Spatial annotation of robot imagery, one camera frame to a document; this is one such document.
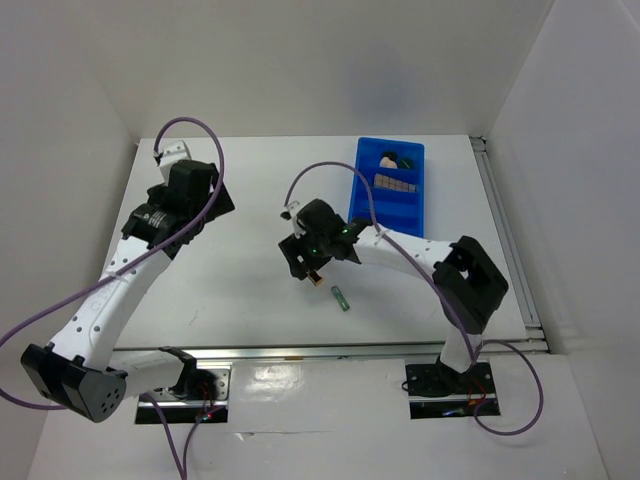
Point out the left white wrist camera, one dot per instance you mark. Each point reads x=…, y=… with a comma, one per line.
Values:
x=171, y=154

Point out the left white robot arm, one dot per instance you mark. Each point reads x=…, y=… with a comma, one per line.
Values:
x=78, y=368

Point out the black gold lipstick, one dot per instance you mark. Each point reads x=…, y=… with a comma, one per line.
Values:
x=315, y=278

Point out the aluminium rail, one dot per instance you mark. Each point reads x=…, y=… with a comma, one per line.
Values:
x=535, y=345
x=519, y=282

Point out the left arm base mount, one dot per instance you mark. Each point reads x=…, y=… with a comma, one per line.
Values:
x=208, y=402

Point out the beige makeup sponge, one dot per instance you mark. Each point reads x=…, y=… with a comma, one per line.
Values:
x=387, y=162

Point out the blue plastic organizer bin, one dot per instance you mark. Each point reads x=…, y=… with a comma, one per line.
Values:
x=400, y=211

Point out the clear eyeshadow palette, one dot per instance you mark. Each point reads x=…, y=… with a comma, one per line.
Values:
x=391, y=183

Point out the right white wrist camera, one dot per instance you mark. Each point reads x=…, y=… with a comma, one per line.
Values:
x=290, y=214

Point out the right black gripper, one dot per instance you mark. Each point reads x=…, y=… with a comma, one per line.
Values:
x=292, y=248

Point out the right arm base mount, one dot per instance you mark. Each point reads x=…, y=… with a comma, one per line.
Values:
x=437, y=393

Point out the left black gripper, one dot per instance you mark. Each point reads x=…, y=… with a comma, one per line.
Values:
x=222, y=204

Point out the aluminium rail right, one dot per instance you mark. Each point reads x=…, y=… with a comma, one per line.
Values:
x=519, y=282

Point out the aluminium rail front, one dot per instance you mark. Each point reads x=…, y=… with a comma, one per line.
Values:
x=535, y=345

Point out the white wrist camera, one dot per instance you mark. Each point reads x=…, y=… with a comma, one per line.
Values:
x=171, y=154
x=290, y=214

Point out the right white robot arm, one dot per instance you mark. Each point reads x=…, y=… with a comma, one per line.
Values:
x=467, y=282

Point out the green clear tube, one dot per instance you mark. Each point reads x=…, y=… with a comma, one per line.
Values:
x=340, y=298

